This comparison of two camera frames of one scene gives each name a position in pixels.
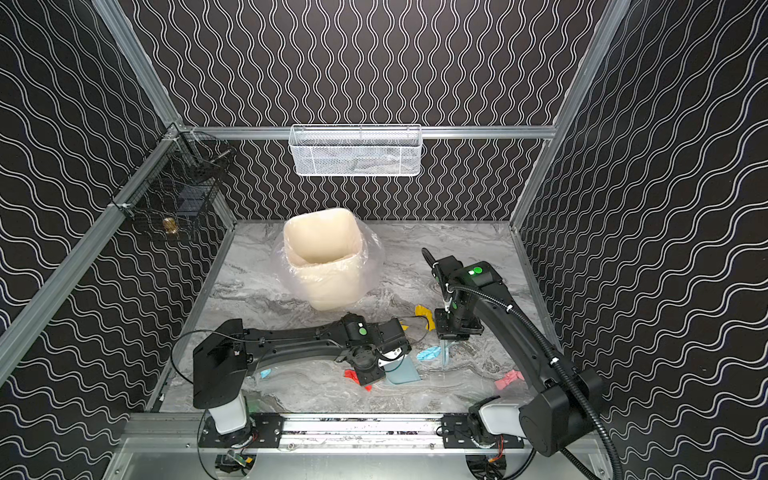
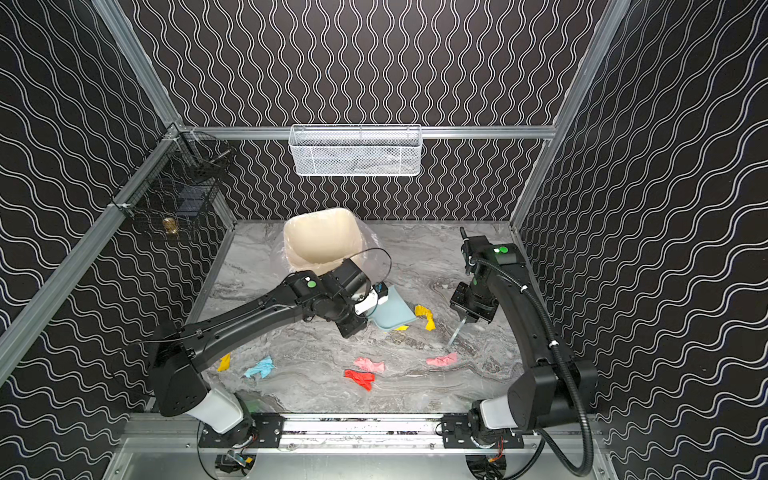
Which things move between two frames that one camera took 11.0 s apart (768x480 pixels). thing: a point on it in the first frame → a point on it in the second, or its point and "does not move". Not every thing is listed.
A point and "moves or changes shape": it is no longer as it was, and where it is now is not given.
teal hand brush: (444, 354) moves or changes shape
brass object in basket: (169, 225) does not move
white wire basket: (355, 150) does not move
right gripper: (458, 325) → (472, 307)
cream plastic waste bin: (324, 249) does not move
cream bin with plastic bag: (328, 254) does not move
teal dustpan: (402, 371) → (393, 312)
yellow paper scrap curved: (428, 314) does not move
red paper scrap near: (350, 373) does not move
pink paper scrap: (508, 378) → (441, 361)
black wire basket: (179, 181) does not move
